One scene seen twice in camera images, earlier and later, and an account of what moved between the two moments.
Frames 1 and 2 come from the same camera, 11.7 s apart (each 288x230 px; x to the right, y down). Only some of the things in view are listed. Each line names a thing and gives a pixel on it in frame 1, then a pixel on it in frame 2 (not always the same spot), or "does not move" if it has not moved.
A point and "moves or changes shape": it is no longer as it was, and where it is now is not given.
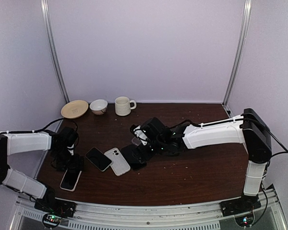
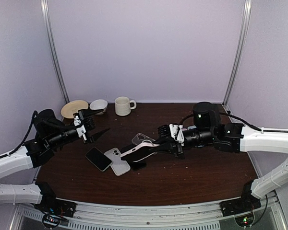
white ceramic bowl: x=99 y=107 does not move
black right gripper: x=147 y=156 → x=168 y=144
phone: x=98 y=158 does not move
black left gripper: x=77 y=164 → x=84 y=113
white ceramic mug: x=122 y=106 does not move
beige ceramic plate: x=74 y=109 does not move
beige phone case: x=119 y=165 does not move
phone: x=70 y=179 moves or changes shape
